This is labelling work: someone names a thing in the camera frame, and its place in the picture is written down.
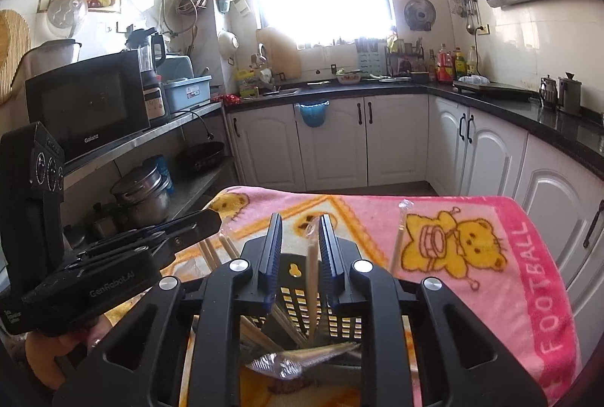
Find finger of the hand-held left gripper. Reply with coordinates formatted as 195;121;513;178
156;210;222;255

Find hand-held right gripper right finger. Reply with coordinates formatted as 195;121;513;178
319;215;549;407

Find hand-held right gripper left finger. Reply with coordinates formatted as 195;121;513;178
53;213;284;407

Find dark grey plastic utensil basket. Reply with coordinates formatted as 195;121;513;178
191;252;374;366

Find hanging kitchen utensils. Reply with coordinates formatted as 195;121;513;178
450;0;480;35

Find person's left hand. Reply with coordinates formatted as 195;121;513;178
26;324;103;389

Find stacked steel pots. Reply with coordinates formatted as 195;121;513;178
110;164;173;227

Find black wok pan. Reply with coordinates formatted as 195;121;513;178
176;141;227;175

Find metal shelf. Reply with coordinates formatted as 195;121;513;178
61;102;237;226

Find black microwave oven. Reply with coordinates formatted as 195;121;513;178
25;51;152;163

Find blue dish tub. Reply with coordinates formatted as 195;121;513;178
162;74;213;114

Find white lower cabinet row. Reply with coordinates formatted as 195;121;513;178
225;93;431;192

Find pink bear print blanket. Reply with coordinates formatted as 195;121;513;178
101;185;584;407

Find black blender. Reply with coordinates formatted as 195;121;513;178
125;27;167;128

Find blue hanging bin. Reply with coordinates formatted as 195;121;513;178
296;101;331;129

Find round bamboo mat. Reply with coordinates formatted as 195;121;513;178
0;8;32;104

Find white hanging colander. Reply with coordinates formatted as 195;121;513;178
217;30;241;57

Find beige cutting board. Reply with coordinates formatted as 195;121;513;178
256;27;303;78

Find white side cabinet row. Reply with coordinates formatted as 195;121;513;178
427;96;604;314

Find glass pot lid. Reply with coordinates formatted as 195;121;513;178
47;0;90;41

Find green knife holder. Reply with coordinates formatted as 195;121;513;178
354;38;388;78

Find red label oil bottle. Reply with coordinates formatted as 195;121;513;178
436;43;456;83

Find black induction cooktop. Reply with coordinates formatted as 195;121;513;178
452;77;539;102

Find small steel kettle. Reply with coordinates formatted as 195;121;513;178
539;74;560;109

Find coiled grey hose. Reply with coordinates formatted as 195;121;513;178
176;0;209;15

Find wall fan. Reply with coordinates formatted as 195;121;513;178
403;0;436;32

